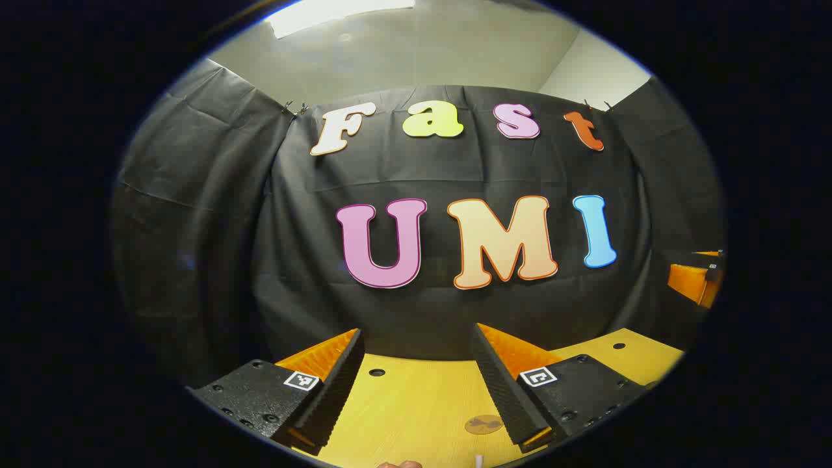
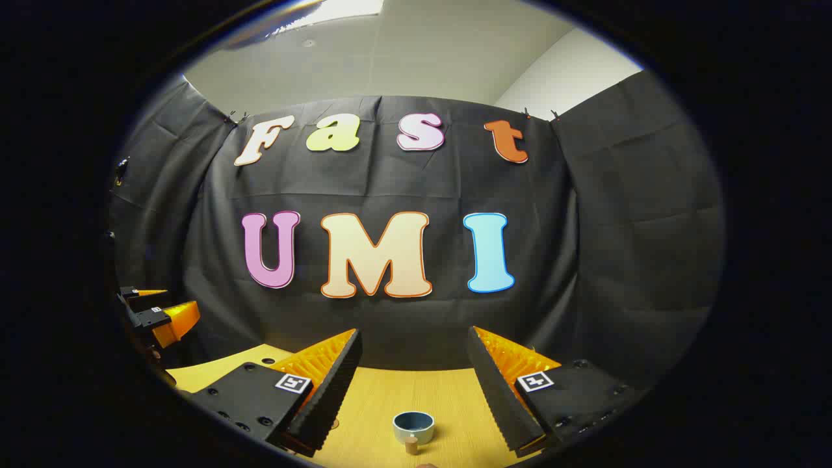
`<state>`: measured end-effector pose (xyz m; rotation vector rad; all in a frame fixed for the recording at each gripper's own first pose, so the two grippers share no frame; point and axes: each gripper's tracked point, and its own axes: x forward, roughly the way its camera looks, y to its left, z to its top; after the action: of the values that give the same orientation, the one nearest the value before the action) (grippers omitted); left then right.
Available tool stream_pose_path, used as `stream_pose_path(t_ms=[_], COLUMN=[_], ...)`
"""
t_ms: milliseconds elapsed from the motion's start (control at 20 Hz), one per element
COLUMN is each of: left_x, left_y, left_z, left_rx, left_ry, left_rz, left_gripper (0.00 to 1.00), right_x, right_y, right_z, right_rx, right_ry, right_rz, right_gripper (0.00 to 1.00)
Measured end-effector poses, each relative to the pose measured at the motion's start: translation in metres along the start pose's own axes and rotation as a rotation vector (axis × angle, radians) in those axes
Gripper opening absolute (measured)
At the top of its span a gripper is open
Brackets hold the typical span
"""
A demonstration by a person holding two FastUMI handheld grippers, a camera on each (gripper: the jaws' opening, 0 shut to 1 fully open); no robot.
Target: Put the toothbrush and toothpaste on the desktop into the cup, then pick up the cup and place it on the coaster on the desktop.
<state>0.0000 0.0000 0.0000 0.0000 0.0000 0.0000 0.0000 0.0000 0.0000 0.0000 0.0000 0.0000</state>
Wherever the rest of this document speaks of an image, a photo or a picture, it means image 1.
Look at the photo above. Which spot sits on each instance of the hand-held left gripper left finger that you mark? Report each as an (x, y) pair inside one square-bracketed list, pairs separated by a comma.
[(338, 390)]

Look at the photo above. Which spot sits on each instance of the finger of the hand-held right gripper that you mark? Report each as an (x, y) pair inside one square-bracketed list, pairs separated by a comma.
[(716, 270), (692, 283)]

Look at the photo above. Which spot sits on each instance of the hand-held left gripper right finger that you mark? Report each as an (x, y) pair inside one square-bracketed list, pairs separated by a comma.
[(500, 390)]

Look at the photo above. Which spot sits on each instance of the round brown coaster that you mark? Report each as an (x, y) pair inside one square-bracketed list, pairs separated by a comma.
[(483, 424)]

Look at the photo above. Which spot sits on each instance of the wooden desktop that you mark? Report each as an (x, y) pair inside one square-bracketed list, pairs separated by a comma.
[(416, 416)]

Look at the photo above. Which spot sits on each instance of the black backdrop cloth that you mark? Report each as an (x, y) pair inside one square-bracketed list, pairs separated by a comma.
[(299, 260)]

